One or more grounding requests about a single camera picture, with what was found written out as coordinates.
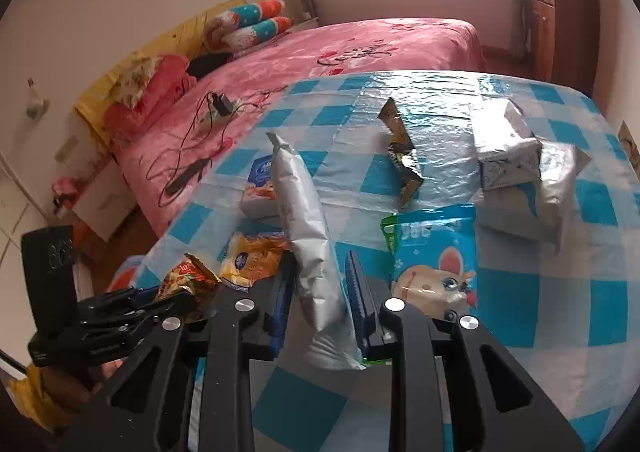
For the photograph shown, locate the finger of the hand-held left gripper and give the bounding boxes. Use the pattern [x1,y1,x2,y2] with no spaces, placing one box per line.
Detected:
[84,293,217,339]
[77,284,167,316]

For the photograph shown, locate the black phone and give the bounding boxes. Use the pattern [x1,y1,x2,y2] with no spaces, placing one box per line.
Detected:
[162,159,211,197]

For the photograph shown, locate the pink printed bed blanket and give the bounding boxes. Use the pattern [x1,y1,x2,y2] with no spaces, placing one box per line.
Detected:
[102,18,488,237]

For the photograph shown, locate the brown wooden cabinet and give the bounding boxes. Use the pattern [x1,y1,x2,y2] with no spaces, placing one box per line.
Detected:
[527,0,601,97]

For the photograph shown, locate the silver foil pouch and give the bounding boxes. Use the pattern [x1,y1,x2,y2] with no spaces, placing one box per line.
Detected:
[265,132,368,370]

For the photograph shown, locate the white power strip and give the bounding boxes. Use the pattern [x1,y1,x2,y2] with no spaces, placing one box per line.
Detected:
[197,106,241,127]

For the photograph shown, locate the white silver snack bag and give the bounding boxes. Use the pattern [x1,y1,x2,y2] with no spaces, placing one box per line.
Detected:
[480,139,593,255]

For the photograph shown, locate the black charging cable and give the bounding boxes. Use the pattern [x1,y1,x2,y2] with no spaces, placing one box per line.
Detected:
[145,92,281,207]

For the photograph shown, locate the silver carton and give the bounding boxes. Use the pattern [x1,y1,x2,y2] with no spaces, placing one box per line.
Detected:
[470,99,543,191]

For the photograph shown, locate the white nightstand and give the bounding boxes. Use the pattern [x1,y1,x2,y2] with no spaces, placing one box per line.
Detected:
[50,159,136,243]

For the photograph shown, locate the blue white biscuit box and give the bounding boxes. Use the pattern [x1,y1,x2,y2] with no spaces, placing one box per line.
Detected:
[239,154,281,219]

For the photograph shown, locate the pink floral folded quilt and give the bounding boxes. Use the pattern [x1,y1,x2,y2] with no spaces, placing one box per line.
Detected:
[102,54,198,143]

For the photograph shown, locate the person's left forearm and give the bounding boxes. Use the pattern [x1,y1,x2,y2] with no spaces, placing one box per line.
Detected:
[7,364,108,438]

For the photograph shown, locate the gold black snack wrapper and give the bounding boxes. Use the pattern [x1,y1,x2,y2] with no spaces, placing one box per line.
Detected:
[376,98,425,213]

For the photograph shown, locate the wall power socket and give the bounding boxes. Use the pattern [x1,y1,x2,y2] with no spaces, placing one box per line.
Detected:
[617,122,640,173]

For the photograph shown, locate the yellow bread wrapper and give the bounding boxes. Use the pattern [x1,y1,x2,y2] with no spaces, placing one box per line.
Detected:
[215,231,293,293]

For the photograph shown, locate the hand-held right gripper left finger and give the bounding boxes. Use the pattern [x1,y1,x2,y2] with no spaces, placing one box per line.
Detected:
[62,249,297,452]

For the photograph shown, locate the yellow red snack wrapper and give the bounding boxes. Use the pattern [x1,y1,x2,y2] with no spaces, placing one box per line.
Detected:
[155,252,223,303]

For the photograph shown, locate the light blue plastic pack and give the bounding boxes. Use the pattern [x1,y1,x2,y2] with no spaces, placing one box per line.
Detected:
[365,203,481,363]

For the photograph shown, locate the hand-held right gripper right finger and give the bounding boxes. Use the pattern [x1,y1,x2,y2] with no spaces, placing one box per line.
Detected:
[345,251,586,452]

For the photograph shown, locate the yellow bed headboard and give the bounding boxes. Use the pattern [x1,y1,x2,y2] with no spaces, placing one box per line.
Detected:
[75,0,248,133]

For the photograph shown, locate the white wall fixture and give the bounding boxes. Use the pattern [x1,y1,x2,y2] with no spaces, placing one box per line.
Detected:
[25,76,51,120]

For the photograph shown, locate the black cloth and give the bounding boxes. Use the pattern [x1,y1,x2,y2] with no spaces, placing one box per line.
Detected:
[187,52,236,78]

